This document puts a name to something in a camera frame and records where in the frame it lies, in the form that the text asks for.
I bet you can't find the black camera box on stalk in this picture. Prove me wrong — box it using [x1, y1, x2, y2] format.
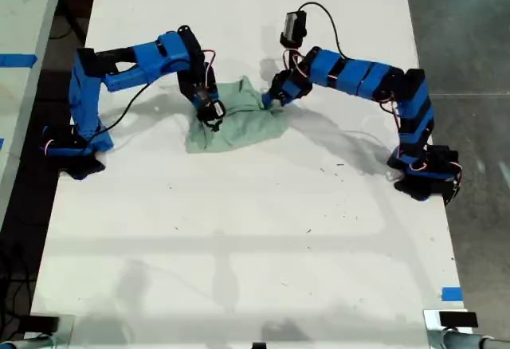
[279, 10, 309, 47]

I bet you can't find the small black box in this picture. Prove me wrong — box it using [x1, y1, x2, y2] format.
[437, 311, 479, 328]
[23, 315, 61, 332]

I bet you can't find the black camera cable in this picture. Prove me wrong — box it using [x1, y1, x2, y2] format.
[298, 2, 348, 61]
[85, 80, 160, 145]

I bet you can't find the grey pipe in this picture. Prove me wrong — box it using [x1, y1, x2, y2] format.
[441, 331, 510, 349]
[0, 336, 53, 349]

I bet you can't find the short blue tape strip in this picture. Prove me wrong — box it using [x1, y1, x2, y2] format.
[441, 286, 464, 303]

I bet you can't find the white side table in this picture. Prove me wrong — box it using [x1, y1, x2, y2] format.
[0, 0, 67, 217]

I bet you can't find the long blue tape strip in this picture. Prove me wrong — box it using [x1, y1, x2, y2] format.
[0, 52, 39, 69]

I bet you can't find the black camera box white label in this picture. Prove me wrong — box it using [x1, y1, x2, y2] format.
[206, 100, 227, 120]

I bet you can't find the pale green T-shirt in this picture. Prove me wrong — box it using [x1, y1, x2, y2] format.
[185, 76, 288, 155]

